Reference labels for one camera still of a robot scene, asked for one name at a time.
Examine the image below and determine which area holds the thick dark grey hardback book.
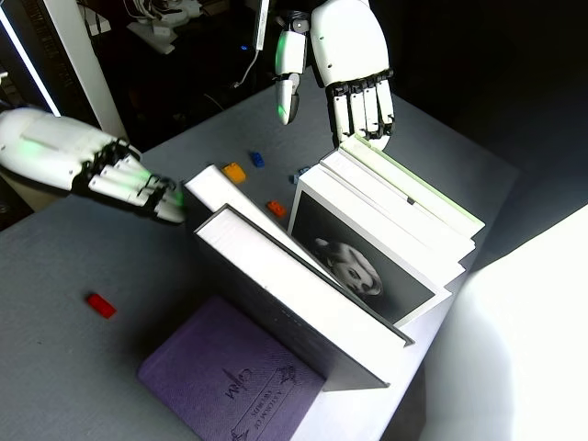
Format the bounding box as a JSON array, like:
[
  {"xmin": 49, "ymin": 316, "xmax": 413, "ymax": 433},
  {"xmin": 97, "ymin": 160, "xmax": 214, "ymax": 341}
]
[{"xmin": 193, "ymin": 204, "xmax": 415, "ymax": 392}]

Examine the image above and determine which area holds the grey tablecloth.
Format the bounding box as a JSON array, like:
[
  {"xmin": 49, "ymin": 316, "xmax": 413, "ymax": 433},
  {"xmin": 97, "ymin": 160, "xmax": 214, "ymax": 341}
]
[{"xmin": 0, "ymin": 85, "xmax": 521, "ymax": 441}]

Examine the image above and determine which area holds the purple notebook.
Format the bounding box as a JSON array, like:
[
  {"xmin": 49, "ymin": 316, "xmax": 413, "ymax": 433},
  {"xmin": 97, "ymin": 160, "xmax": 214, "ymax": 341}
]
[{"xmin": 136, "ymin": 295, "xmax": 326, "ymax": 441}]

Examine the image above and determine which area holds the white book with portrait cover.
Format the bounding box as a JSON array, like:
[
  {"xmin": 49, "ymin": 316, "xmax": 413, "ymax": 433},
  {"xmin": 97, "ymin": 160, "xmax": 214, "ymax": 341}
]
[{"xmin": 287, "ymin": 164, "xmax": 454, "ymax": 329}]

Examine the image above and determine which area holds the white device on dark shelf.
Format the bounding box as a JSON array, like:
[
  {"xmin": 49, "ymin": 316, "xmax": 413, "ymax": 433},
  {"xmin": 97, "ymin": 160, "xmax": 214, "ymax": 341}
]
[{"xmin": 126, "ymin": 20, "xmax": 176, "ymax": 55}]

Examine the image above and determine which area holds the white light strip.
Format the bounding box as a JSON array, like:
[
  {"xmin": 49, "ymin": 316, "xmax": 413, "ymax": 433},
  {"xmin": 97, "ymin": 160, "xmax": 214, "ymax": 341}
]
[{"xmin": 0, "ymin": 6, "xmax": 62, "ymax": 117}]

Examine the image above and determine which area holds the red toy block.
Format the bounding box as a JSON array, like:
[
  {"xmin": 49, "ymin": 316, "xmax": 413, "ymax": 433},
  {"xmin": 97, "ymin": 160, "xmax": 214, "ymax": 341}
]
[{"xmin": 86, "ymin": 292, "xmax": 118, "ymax": 320}]

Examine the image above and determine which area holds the white pillar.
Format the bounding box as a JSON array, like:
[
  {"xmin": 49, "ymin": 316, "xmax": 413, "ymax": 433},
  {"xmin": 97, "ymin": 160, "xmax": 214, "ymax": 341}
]
[{"xmin": 43, "ymin": 0, "xmax": 129, "ymax": 140}]

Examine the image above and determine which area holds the orange toy block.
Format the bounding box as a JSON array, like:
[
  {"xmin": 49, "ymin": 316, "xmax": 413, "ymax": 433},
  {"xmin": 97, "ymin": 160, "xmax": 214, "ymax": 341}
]
[{"xmin": 221, "ymin": 162, "xmax": 247, "ymax": 185}]

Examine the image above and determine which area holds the white cable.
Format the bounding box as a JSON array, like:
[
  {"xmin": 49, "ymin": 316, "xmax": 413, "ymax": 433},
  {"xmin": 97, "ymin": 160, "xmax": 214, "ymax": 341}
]
[{"xmin": 232, "ymin": 45, "xmax": 261, "ymax": 89}]

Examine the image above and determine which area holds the large white box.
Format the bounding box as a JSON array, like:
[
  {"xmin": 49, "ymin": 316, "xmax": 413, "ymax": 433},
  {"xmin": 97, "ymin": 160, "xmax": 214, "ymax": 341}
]
[{"xmin": 413, "ymin": 214, "xmax": 588, "ymax": 441}]

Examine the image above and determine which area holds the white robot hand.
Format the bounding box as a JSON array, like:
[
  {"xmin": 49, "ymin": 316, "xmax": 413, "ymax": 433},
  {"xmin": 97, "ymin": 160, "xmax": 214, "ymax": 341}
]
[
  {"xmin": 274, "ymin": 0, "xmax": 396, "ymax": 152},
  {"xmin": 0, "ymin": 107, "xmax": 187, "ymax": 226}
]

